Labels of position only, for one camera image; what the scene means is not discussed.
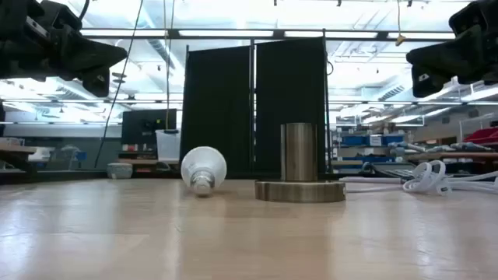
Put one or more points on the small round ceramic bowl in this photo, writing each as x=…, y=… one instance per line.
x=120, y=171

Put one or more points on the black monitor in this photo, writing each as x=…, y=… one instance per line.
x=140, y=124

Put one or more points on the purple white pen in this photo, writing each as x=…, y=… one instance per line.
x=369, y=179

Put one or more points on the white lightbulb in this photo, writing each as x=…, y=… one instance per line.
x=203, y=167

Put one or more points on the wooden workbench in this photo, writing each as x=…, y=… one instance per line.
x=467, y=156
x=17, y=149

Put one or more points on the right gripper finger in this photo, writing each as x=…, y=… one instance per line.
x=426, y=83
x=447, y=54

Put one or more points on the red storage bin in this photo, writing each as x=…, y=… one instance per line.
x=482, y=137

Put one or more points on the blue storage bin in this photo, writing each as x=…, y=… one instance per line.
x=355, y=140
x=393, y=139

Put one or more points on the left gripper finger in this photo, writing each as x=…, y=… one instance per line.
x=97, y=83
x=93, y=54

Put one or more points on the black calculator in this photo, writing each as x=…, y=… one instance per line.
x=393, y=172

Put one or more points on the black divider panel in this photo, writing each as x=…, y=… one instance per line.
x=290, y=85
x=218, y=109

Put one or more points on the brushed metal lamp base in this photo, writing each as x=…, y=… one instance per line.
x=299, y=155

